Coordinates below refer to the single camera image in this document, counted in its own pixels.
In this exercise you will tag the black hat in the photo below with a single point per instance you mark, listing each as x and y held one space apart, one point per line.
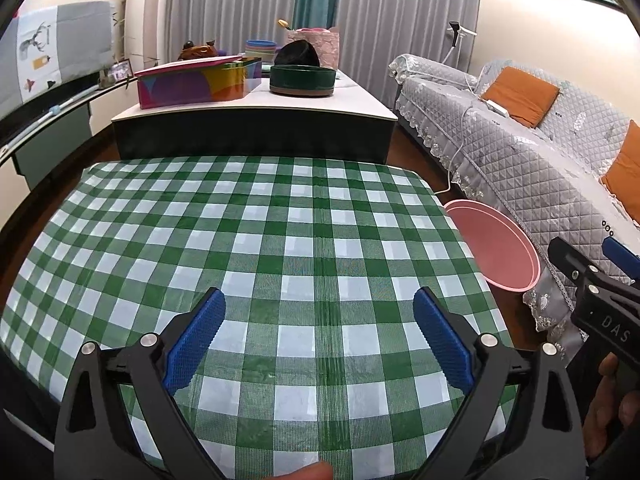
297 54

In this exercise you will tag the white top coffee table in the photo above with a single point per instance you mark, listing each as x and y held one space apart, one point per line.
280 130

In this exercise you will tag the white standing air conditioner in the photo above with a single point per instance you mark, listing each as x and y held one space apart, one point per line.
145 10

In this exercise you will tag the green plastic bowl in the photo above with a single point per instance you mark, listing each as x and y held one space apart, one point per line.
257 54

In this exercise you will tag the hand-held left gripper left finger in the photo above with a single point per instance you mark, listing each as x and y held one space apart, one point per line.
195 345

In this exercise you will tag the pink fabric basket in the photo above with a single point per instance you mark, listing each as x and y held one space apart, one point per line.
327 47

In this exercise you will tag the blue plastic bowl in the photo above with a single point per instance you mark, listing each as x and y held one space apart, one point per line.
260 44

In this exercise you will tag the grey television dust cover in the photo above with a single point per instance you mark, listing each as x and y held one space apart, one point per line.
80 30

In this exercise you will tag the yellow spoon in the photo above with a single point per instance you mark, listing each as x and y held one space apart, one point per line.
283 23

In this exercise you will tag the dark television cabinet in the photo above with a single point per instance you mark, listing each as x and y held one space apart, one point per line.
55 140

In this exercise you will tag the orange cushion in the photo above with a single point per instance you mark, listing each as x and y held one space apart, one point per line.
520 95
627 170

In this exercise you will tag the long white rod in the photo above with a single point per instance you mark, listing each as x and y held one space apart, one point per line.
55 108

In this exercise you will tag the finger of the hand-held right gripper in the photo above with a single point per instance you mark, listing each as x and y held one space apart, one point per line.
567 260
620 255

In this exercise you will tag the person's right hand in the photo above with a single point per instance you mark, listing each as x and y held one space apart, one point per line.
607 395

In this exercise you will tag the white power strip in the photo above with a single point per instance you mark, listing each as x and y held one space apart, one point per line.
496 106

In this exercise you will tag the white floor lamp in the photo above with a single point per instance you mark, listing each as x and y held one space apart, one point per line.
454 27

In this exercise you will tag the colourful tin box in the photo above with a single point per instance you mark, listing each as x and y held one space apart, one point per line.
175 87

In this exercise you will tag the dark green round bowl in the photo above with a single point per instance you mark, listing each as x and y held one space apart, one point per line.
300 80

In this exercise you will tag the pink plastic bin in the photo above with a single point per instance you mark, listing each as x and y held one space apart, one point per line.
495 245

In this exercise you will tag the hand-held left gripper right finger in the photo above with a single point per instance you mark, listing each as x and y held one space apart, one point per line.
442 340

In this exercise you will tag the grey curtain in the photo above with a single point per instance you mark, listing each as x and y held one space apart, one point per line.
225 5
400 20

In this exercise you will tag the grey quilted sofa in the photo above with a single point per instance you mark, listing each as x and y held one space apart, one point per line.
525 160

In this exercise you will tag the person's left hand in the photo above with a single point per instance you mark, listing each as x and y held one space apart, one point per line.
305 472

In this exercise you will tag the green checked tablecloth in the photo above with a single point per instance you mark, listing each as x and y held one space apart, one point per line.
300 240

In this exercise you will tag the small photo frame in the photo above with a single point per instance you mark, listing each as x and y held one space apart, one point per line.
121 69

